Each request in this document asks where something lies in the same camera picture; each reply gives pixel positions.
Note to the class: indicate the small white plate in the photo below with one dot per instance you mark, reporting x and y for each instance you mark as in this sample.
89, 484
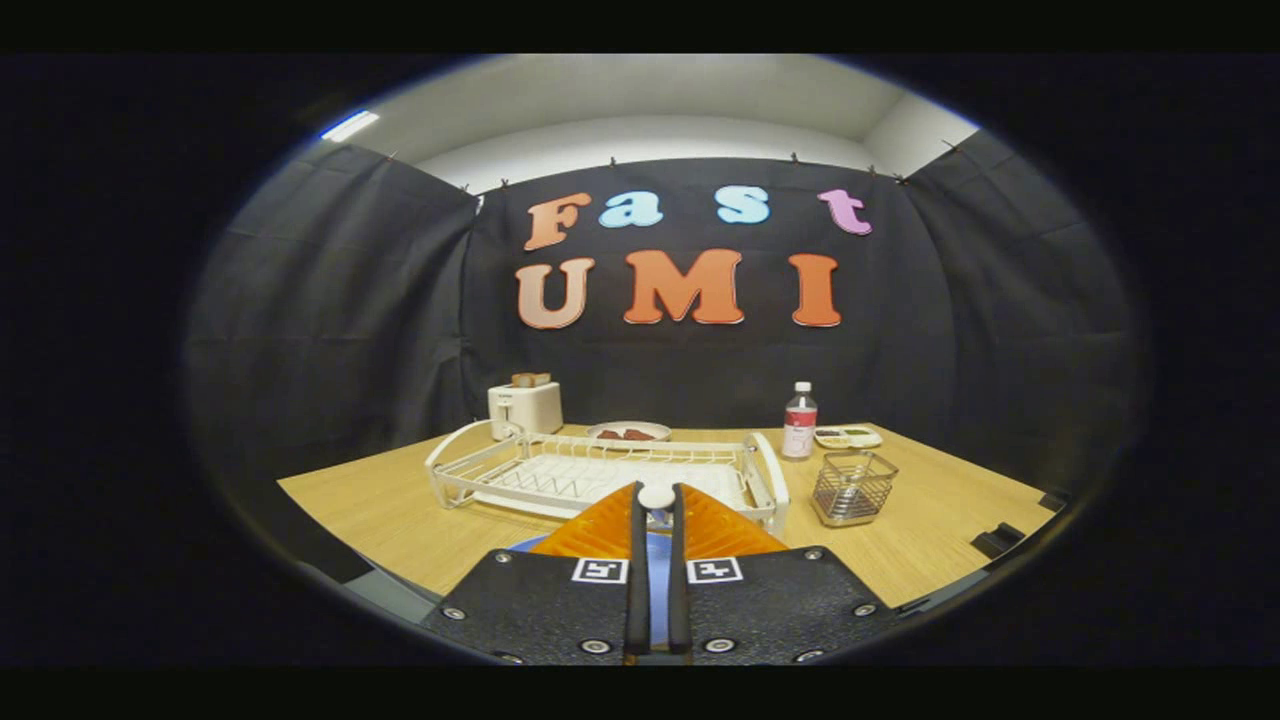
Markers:
660, 428

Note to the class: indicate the toast slices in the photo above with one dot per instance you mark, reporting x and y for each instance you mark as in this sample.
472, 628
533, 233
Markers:
530, 380

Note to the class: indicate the clear bottle with red label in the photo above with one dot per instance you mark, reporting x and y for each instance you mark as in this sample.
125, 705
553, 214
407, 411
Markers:
799, 430

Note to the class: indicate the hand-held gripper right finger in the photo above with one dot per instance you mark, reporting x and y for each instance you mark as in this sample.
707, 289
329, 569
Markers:
679, 580

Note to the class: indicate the ceiling light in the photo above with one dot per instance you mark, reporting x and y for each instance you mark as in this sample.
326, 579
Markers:
350, 125

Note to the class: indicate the white toaster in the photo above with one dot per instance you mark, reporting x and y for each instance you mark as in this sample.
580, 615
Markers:
525, 410

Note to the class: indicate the black backdrop cloth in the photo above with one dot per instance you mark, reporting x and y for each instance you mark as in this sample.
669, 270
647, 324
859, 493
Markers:
350, 320

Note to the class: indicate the red food pieces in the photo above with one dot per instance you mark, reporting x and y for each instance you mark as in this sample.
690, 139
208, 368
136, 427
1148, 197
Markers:
625, 435

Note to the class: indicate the white divided dish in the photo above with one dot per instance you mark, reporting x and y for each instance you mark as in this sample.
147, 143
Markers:
848, 441

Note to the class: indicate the blue plate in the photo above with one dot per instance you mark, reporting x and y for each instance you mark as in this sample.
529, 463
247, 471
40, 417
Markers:
659, 590

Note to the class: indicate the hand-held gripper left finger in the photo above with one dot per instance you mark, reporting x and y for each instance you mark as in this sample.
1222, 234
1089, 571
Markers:
637, 580

